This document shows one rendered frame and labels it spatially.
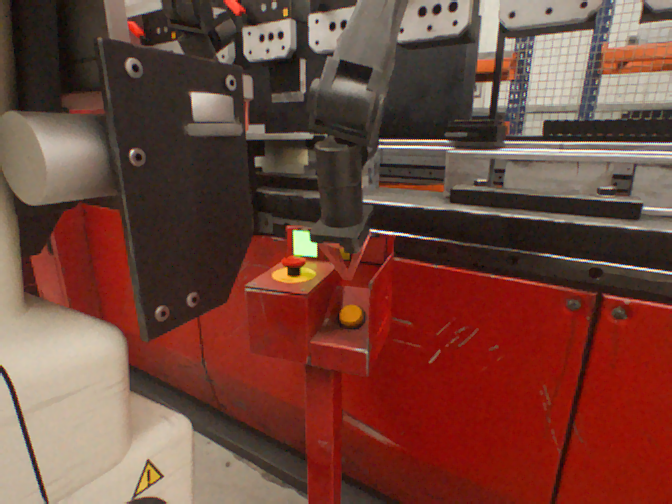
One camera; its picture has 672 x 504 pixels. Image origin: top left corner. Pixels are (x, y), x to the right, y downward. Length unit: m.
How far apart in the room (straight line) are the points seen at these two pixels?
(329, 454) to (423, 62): 1.18
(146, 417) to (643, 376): 0.70
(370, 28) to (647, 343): 0.60
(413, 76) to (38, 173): 1.33
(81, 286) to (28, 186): 1.51
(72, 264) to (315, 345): 1.25
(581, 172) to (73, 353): 0.77
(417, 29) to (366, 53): 0.41
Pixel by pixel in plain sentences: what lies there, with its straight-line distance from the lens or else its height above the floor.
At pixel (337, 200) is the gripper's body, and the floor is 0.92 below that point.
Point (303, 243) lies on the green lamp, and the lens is 0.73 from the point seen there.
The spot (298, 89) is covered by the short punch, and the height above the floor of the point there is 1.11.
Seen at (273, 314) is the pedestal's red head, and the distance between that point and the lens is 0.62.
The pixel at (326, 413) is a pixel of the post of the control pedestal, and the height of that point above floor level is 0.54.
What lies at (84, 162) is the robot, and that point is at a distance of 0.23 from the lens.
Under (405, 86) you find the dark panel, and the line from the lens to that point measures 1.48.
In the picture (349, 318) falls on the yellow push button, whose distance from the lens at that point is 0.64.
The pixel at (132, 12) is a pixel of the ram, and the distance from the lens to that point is 1.51.
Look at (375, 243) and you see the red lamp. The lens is 0.69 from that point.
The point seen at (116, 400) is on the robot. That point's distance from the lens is 0.29.
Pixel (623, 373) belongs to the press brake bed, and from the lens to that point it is 0.80.
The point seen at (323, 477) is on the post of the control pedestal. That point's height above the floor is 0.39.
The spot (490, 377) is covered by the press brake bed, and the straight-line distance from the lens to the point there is 0.83.
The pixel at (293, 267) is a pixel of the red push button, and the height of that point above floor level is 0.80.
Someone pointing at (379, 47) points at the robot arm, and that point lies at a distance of 0.49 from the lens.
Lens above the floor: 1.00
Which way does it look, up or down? 18 degrees down
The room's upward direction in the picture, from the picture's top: straight up
